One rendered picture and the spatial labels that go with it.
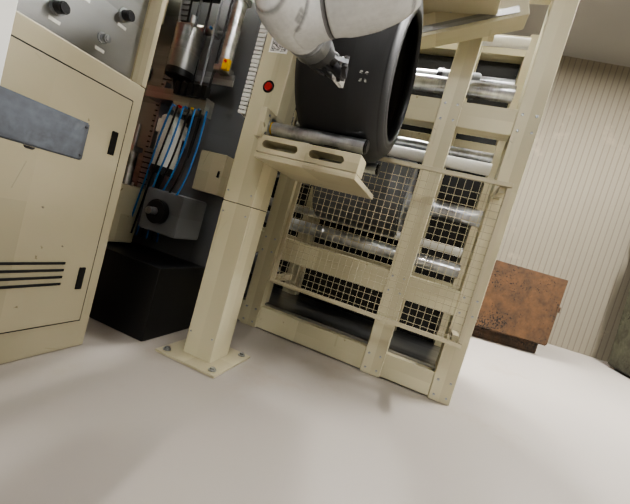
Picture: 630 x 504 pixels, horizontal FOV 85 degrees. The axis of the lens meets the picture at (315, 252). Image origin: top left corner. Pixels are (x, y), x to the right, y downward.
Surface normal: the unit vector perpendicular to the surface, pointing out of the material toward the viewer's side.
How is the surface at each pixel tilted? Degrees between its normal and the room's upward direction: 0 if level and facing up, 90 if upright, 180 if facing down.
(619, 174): 90
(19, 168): 90
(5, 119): 90
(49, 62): 90
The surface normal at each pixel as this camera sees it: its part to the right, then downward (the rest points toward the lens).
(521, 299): -0.01, 0.07
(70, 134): 0.95, 0.28
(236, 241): -0.30, -0.03
